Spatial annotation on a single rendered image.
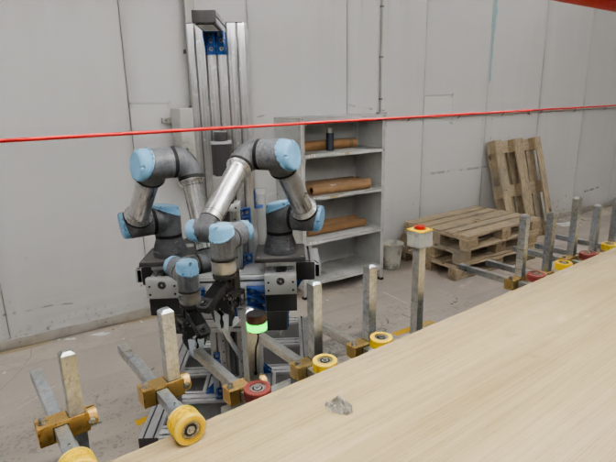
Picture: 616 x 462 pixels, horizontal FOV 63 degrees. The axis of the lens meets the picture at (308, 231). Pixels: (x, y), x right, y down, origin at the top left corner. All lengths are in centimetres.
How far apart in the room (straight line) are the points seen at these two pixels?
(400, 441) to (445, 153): 476
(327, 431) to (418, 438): 22
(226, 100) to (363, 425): 152
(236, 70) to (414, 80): 335
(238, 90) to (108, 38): 185
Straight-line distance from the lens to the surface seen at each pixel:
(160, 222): 224
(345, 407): 144
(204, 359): 179
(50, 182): 398
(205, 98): 235
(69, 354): 135
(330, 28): 484
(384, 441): 134
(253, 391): 150
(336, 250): 504
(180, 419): 132
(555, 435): 146
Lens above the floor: 171
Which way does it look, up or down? 15 degrees down
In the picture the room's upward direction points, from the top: 1 degrees counter-clockwise
